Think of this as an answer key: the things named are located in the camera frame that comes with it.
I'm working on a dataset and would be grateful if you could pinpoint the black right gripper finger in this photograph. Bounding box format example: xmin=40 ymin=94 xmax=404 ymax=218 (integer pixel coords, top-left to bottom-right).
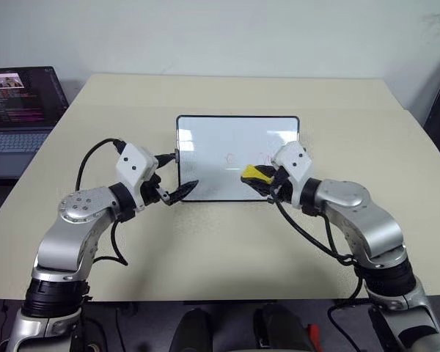
xmin=254 ymin=164 xmax=280 ymax=179
xmin=243 ymin=178 xmax=273 ymax=196

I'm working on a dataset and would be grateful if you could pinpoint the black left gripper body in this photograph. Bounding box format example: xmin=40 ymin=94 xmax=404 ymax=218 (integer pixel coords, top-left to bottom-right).
xmin=141 ymin=173 xmax=169 ymax=207

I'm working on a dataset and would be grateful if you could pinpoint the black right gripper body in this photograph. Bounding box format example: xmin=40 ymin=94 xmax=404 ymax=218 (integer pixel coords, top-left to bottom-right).
xmin=267 ymin=166 xmax=294 ymax=202

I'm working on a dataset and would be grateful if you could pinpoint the black left gripper slim finger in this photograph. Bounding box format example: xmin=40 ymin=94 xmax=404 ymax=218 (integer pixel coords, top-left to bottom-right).
xmin=154 ymin=150 xmax=180 ymax=168

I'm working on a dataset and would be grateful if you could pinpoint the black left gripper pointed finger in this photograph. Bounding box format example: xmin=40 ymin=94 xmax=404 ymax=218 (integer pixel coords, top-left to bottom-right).
xmin=161 ymin=180 xmax=200 ymax=205

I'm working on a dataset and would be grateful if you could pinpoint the yellow and black eraser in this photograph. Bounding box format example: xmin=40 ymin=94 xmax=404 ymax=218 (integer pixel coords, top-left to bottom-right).
xmin=241 ymin=164 xmax=274 ymax=185

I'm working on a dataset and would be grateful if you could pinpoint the small black-framed whiteboard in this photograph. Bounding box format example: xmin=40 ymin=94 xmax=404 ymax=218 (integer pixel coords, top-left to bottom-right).
xmin=175 ymin=114 xmax=301 ymax=203

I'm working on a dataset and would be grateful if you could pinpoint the dark rounded shape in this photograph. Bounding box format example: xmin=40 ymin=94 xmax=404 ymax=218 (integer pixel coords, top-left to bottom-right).
xmin=252 ymin=303 xmax=318 ymax=352
xmin=168 ymin=307 xmax=214 ymax=352

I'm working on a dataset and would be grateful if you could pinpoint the open blue-grey laptop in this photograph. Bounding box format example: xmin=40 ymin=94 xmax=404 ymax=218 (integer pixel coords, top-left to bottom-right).
xmin=0 ymin=66 xmax=70 ymax=180

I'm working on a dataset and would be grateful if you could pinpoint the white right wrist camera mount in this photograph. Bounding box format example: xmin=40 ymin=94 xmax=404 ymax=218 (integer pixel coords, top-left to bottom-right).
xmin=272 ymin=141 xmax=314 ymax=210

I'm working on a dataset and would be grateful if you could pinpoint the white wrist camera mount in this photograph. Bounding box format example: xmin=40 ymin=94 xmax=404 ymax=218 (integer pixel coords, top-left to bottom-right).
xmin=115 ymin=142 xmax=159 ymax=212
xmin=272 ymin=141 xmax=314 ymax=210

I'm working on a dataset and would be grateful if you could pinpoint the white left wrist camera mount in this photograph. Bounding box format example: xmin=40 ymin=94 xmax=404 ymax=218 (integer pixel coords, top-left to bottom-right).
xmin=115 ymin=142 xmax=159 ymax=212

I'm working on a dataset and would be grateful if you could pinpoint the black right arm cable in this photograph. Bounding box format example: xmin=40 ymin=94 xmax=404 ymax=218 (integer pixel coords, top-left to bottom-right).
xmin=267 ymin=196 xmax=364 ymax=352

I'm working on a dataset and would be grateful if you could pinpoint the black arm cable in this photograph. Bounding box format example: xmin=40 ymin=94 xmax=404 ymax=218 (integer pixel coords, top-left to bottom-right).
xmin=75 ymin=138 xmax=130 ymax=267
xmin=267 ymin=196 xmax=364 ymax=352

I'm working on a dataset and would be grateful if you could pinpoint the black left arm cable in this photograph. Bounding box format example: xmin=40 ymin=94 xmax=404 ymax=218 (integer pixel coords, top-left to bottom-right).
xmin=75 ymin=138 xmax=130 ymax=267

